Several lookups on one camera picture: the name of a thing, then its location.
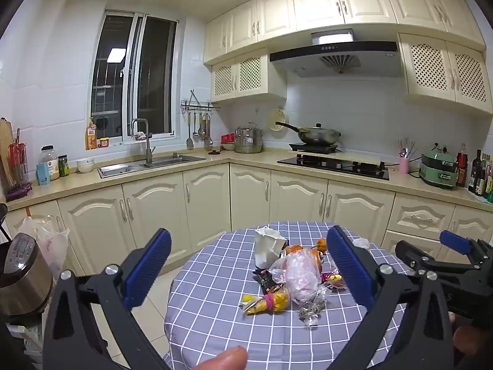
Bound black range hood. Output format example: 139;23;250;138
269;30;403;78

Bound blue checked tablecloth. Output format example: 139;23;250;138
164;221;414;370

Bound person's left hand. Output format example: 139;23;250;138
193;346;248;370

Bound round yellow trivet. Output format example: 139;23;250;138
268;109;287;131

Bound cream base cabinets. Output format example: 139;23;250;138
4;162;493;278

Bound steel wok with lid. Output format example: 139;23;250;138
275;121;342;145

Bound green electric cooker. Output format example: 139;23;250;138
418;150;461;190

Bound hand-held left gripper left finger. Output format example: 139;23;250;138
42;228;185;370

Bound bundle of chopsticks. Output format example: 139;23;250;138
398;139;418;159

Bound dark snack wrapper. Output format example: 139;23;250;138
252;268;286;294

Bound steel rice cooker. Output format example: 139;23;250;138
0;233;53;317

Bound steel faucet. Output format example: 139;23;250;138
131;118;157;164

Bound red label sauce bottle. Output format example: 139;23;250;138
456;143;469;187

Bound hanging plastic bag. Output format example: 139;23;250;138
17;214;70;274

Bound yellow snack wrapper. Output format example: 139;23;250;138
242;287;290;315

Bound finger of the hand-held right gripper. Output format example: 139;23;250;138
440;230;482;257
395;240;469;277

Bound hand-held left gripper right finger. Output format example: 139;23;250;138
313;224;454;370

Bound clear plastic bag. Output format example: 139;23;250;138
270;249;322;304

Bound white lid jar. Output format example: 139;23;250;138
39;145;60;181

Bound steel skimmer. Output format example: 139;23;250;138
203;113;214;148

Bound clear wrapper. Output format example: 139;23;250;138
298;291;332;326

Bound orange detergent bottle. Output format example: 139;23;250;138
85;117;98;151

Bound steel sink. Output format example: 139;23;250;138
97;153;206;179

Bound wooden cutting board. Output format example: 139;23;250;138
0;117;18;189

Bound yellow green oil bottle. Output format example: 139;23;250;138
481;154;493;204

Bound person's right hand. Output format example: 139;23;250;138
449;312;493;357

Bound dark sliding window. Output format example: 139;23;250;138
89;8;181;147

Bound white paper bag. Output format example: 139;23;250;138
253;227;287;269

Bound cream wall cabinets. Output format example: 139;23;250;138
203;0;493;114

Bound red knife rack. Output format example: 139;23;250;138
6;128;33;201

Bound black induction cooker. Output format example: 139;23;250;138
289;142;343;154

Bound wall utensil rack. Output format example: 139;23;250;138
180;89;222;115

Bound steel stock pot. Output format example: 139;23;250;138
233;122;264;154

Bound black gas stove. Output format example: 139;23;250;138
276;154;390;181

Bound colourful candy wrapper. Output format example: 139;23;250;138
320;272;343;290

